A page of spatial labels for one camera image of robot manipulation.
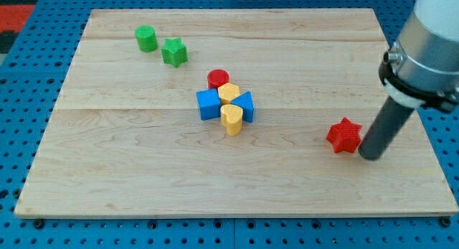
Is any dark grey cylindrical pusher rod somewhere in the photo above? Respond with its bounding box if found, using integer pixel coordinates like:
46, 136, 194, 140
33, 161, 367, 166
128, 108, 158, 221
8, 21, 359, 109
358, 96, 414, 161

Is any red star block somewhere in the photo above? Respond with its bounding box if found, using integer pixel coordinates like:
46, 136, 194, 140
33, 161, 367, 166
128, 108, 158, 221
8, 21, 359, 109
326, 117, 363, 154

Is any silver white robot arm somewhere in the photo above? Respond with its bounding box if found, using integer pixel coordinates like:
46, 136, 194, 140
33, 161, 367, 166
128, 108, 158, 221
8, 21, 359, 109
358, 0, 458, 161

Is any blue triangle block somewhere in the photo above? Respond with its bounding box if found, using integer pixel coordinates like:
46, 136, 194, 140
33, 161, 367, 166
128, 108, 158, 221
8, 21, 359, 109
230, 91, 255, 123

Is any green star block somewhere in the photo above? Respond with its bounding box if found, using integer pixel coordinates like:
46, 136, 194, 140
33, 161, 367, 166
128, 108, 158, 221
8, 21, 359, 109
161, 37, 188, 67

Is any yellow heart block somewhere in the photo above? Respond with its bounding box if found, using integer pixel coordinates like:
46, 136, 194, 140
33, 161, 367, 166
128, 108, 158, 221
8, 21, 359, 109
220, 104, 243, 136

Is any yellow hexagon block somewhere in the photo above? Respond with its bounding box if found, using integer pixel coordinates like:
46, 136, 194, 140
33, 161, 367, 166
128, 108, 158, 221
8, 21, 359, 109
217, 83, 241, 105

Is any red cylinder block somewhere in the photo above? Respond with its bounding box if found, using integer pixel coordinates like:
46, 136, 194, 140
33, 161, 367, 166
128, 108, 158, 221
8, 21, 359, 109
207, 69, 230, 89

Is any blue cube block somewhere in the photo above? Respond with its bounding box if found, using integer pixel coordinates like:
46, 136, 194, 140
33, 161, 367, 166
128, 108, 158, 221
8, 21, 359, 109
196, 88, 221, 121

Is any light wooden board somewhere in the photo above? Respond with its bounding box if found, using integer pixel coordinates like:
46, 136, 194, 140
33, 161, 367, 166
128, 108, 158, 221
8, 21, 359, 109
15, 9, 458, 220

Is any green cylinder block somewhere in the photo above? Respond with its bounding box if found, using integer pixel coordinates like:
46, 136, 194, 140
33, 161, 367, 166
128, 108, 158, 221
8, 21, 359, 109
134, 25, 158, 52

